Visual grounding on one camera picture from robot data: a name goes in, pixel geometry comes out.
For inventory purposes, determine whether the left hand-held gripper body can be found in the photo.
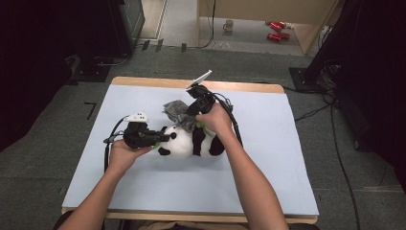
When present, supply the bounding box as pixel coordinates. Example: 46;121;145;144
123;111;151;150

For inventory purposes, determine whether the short black floor cable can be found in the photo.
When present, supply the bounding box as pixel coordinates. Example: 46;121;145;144
294;103;333;123

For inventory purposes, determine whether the black curtain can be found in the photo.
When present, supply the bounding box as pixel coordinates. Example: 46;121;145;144
305;0;406;195
0;0;111;153

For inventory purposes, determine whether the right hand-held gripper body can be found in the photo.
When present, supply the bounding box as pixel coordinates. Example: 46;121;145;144
186;70;216;116

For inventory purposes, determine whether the light wooden shelf unit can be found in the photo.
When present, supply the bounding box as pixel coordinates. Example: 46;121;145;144
195;0;340;56

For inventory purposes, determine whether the black cabinet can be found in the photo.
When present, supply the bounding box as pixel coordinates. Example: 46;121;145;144
108;0;147;58

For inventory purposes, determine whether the grey cloth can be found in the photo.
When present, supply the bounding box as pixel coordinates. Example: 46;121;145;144
162;100;199;134

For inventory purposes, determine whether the person's lap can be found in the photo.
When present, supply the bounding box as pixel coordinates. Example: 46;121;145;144
127;219;253;230

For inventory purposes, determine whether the long black floor cable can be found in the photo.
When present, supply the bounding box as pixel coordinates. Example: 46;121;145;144
329;95;362;230

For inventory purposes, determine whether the panda plush toy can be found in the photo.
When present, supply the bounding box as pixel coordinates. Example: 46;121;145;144
152;123;226;159

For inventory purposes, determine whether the person's left hand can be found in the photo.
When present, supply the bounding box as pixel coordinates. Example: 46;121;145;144
108;139;154;174

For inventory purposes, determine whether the black stand base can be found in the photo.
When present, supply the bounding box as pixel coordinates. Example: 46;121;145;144
288;66;324;94
70;57;113;84

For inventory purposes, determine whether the hanging black cable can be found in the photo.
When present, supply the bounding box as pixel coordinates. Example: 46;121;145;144
197;0;216;50

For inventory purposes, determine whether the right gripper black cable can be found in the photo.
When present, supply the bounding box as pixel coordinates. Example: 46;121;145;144
211;92;244;149

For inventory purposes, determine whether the wooden table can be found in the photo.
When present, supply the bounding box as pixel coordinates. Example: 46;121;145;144
60;76;320;224

